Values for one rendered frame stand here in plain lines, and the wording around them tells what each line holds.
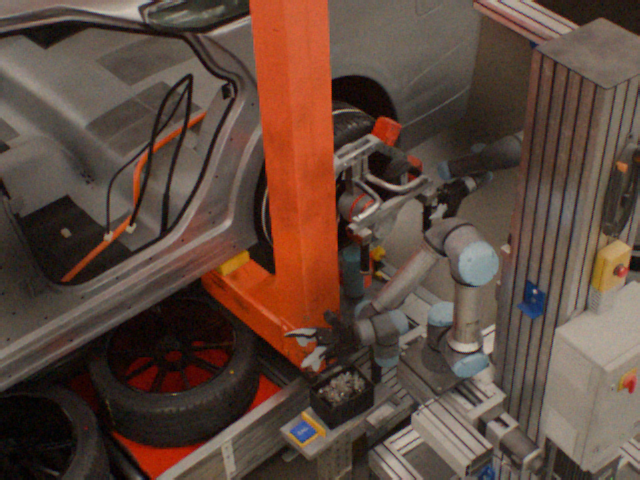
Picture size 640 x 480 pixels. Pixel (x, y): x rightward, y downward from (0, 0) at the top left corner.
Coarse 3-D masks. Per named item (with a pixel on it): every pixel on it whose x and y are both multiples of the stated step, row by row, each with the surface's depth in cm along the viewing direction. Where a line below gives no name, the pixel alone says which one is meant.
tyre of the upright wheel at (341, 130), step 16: (352, 112) 388; (336, 128) 375; (352, 128) 377; (368, 128) 384; (336, 144) 375; (256, 192) 383; (256, 208) 386; (256, 224) 393; (272, 240) 391; (352, 240) 414
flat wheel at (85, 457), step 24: (24, 384) 374; (48, 384) 374; (0, 408) 371; (24, 408) 368; (48, 408) 370; (72, 408) 365; (0, 432) 360; (24, 432) 383; (48, 432) 382; (72, 432) 356; (96, 432) 356; (0, 456) 357; (24, 456) 354; (72, 456) 348; (96, 456) 350
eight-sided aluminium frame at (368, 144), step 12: (360, 144) 378; (372, 144) 376; (336, 156) 372; (348, 156) 371; (360, 156) 375; (396, 156) 391; (336, 168) 368; (396, 180) 407; (396, 192) 409; (372, 240) 410
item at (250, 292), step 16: (208, 272) 395; (240, 272) 390; (256, 272) 390; (208, 288) 403; (224, 288) 390; (240, 288) 383; (256, 288) 373; (272, 288) 362; (224, 304) 398; (240, 304) 386; (256, 304) 376; (272, 304) 369; (256, 320) 381; (272, 320) 370; (272, 336) 377
